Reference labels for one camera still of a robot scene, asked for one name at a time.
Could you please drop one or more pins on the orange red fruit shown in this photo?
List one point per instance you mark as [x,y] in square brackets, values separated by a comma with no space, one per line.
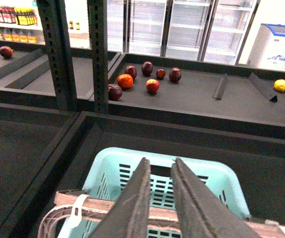
[125,81]

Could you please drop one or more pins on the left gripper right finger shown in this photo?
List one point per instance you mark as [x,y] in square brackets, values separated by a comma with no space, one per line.
[200,213]

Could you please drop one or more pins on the black divider bar right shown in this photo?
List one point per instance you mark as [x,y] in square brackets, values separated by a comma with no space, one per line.
[261,86]

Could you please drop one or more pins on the black divider bar left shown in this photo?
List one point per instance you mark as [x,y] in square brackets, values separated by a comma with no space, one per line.
[219,92]

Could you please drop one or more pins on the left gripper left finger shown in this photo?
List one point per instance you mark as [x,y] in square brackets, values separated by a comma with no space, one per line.
[128,218]

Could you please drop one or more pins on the glass door refrigerators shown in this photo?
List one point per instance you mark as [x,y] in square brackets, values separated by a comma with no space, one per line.
[202,30]

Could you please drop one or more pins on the black lower display tray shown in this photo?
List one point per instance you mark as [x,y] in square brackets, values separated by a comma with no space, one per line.
[259,161]

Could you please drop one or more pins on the black left display tray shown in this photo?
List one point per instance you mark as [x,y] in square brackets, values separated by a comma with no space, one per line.
[26,77]

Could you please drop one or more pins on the dark red apple front left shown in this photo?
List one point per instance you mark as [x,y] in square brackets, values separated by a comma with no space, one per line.
[114,91]

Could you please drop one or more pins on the white chest freezer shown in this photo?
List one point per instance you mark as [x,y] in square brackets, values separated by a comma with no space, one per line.
[268,51]

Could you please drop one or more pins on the light blue plastic basket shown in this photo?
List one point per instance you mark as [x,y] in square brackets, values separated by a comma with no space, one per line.
[113,167]

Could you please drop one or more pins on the black divider bar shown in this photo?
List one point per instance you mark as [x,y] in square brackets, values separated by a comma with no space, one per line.
[261,86]
[219,92]

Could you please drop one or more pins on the yellow lemon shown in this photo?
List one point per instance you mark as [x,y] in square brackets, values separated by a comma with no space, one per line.
[279,85]

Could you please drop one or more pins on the red yellow apple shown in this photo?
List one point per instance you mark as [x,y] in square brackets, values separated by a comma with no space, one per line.
[152,86]

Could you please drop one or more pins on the white zip tie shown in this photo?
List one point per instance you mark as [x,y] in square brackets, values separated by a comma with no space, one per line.
[76,211]

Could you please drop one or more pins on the dark fruit far left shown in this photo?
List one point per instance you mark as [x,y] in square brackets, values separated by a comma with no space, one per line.
[6,52]

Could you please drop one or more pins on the black perforated shelf post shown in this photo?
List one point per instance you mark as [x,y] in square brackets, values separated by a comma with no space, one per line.
[97,11]

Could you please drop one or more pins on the black display tray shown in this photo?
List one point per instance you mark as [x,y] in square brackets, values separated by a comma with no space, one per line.
[243,109]
[259,161]
[26,77]

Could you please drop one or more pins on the dark red apple right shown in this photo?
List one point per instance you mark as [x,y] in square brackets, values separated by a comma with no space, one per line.
[175,75]

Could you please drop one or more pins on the dark red apple rear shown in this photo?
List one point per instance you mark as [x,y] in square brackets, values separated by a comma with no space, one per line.
[147,68]

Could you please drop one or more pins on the black upper display tray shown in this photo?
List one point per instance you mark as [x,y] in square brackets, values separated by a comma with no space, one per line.
[243,109]

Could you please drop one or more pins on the small dark red apple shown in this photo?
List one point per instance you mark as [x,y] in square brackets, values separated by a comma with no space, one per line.
[160,74]

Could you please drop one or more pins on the shelf with bottles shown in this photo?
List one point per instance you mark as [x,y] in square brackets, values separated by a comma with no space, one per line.
[20,22]

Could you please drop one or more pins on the black lower left tray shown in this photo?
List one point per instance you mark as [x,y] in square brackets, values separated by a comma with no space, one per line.
[29,138]

